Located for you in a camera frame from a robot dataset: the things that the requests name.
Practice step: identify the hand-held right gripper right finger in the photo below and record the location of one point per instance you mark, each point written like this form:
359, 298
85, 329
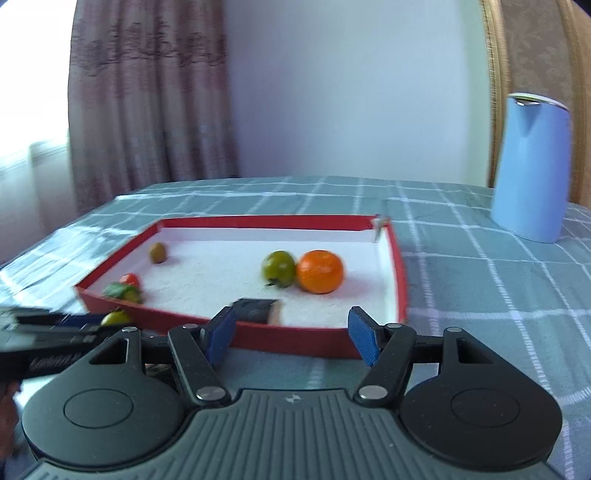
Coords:
364, 337

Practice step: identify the tan round fruit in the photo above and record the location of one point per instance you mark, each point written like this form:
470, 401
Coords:
115, 318

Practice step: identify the red cardboard box lid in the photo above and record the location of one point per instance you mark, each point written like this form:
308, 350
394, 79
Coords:
300, 342

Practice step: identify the dark sugarcane piece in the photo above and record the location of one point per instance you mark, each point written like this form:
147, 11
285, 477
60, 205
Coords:
257, 310

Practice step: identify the orange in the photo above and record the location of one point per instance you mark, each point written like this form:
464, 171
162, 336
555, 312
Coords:
320, 271

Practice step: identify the small brown fruit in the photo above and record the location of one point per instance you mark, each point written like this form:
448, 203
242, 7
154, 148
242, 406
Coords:
158, 253

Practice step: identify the pink patterned curtain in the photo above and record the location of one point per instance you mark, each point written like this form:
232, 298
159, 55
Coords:
152, 92

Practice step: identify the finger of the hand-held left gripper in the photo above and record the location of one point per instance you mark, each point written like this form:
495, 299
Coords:
69, 336
78, 321

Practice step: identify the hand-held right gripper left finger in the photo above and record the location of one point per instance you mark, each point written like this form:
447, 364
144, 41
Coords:
220, 337

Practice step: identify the red cherry tomato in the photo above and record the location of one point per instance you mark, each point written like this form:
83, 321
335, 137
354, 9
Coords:
129, 279

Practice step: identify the blue kettle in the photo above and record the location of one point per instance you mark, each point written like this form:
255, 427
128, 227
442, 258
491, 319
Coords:
531, 175

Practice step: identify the gold wall frame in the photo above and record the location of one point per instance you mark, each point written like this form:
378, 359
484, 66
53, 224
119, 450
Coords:
496, 92

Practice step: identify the green tomato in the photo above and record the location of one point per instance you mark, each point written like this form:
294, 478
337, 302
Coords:
122, 292
278, 267

